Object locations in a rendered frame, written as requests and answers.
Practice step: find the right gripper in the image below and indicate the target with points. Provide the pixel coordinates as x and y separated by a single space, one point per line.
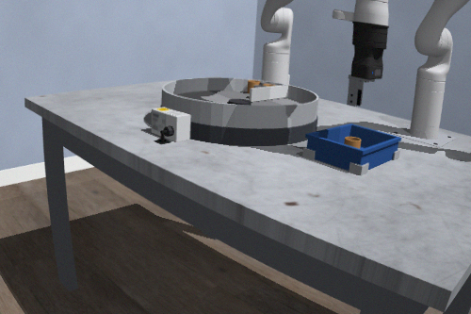
370 26

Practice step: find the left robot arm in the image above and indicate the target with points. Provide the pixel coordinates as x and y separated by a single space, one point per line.
431 77

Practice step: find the blue open-top crate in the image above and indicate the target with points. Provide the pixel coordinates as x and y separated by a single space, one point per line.
330 148

